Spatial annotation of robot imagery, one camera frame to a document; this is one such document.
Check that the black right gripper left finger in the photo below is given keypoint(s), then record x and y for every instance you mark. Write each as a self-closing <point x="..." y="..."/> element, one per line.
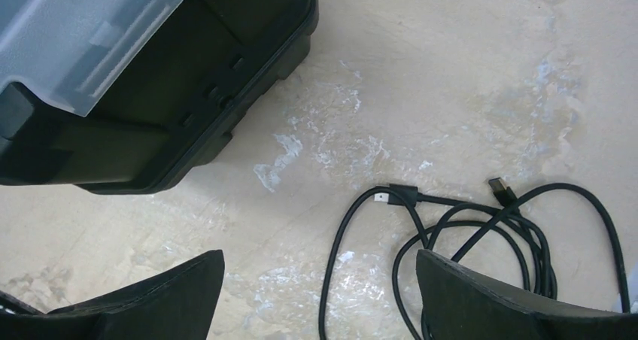
<point x="176" y="304"/>

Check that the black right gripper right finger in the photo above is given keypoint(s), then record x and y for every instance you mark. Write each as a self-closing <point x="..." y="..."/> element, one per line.
<point x="459" y="303"/>

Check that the black plastic toolbox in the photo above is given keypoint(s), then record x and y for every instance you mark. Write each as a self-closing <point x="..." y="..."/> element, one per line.
<point x="126" y="96"/>

